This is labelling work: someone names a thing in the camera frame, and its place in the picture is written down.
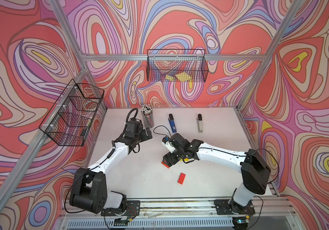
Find black wire basket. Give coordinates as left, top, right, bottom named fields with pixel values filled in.
left=39, top=80, right=104, bottom=147
left=146, top=48, right=209, bottom=82

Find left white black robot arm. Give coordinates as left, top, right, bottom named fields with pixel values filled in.
left=69, top=118, right=152, bottom=215

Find black wire basket left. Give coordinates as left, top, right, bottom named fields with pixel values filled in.
left=39, top=80, right=104, bottom=147

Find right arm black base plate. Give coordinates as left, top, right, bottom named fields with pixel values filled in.
left=214, top=199, right=255, bottom=216

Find beige stapler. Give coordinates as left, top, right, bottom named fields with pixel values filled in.
left=197, top=114, right=203, bottom=133

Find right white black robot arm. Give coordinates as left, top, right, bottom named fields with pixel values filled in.
left=162, top=133, right=271, bottom=213

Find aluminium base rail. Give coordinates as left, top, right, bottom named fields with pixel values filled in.
left=55, top=196, right=304, bottom=230

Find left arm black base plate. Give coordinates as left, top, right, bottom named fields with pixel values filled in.
left=101, top=200, right=141, bottom=217

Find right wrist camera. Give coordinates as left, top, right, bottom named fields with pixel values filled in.
left=162, top=137, right=175, bottom=153

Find blue stapler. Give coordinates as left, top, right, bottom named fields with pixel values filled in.
left=168, top=114, right=177, bottom=133

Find metal mesh pencil cup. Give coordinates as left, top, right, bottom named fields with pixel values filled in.
left=141, top=104, right=154, bottom=128

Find red wooden block front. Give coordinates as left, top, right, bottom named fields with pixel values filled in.
left=178, top=173, right=186, bottom=185

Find black wire basket back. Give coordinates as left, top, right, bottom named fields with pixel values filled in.
left=146, top=48, right=209, bottom=82

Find yellow sticky notes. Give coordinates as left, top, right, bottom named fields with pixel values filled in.
left=165, top=72, right=192, bottom=82

